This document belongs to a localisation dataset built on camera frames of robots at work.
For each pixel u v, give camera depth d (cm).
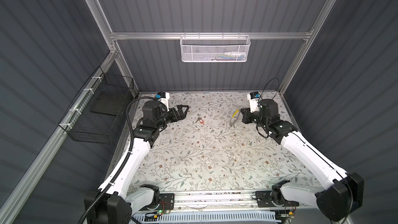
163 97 68
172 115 66
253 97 67
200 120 105
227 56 92
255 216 71
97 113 73
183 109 68
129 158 47
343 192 38
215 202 75
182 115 67
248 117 69
